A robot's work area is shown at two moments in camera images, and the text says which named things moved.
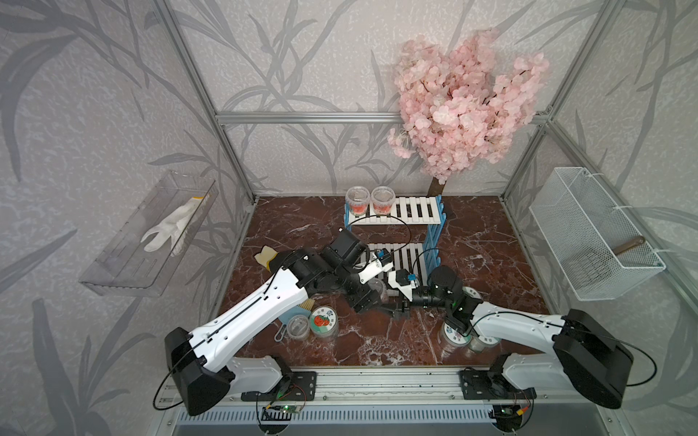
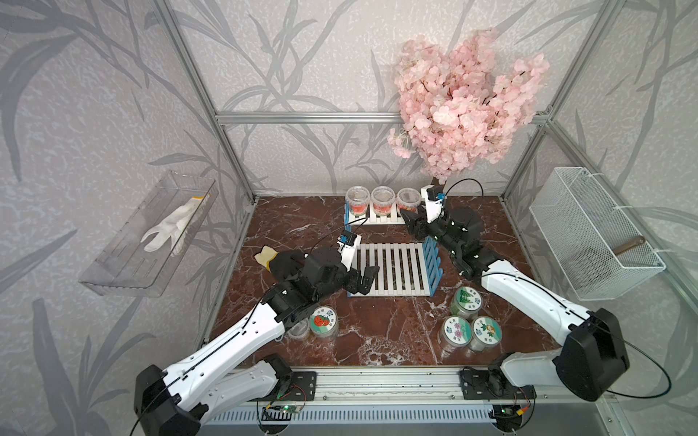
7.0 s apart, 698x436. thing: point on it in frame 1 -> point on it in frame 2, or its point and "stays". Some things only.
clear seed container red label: (357, 199) stays
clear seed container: (379, 286) -> (408, 198)
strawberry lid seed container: (324, 322) stays
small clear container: (298, 327) stays
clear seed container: (383, 198) stays
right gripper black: (396, 311) -> (415, 224)
